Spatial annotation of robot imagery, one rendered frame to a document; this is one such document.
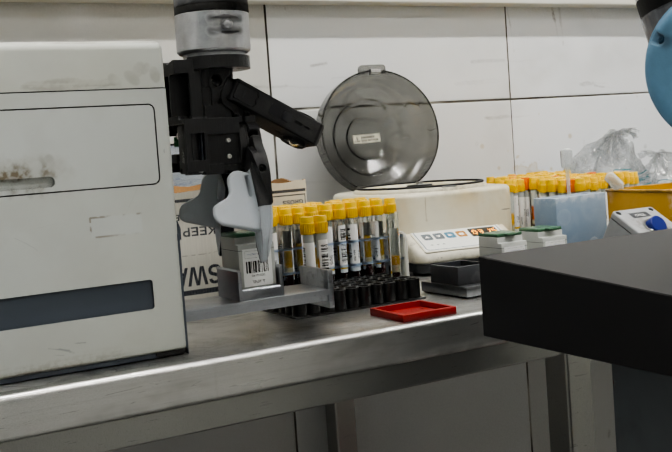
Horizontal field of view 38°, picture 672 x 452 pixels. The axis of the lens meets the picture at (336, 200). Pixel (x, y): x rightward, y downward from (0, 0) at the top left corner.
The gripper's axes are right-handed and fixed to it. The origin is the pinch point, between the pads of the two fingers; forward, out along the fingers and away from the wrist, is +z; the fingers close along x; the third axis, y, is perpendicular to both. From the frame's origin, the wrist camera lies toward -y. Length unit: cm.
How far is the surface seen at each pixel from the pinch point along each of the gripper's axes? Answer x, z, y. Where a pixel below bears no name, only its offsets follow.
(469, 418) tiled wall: -59, 44, -69
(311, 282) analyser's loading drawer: -0.6, 4.3, -7.4
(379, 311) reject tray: 2.6, 7.9, -13.8
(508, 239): -2.5, 2.6, -36.1
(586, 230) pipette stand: -6, 3, -53
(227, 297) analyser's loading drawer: -0.4, 4.6, 2.5
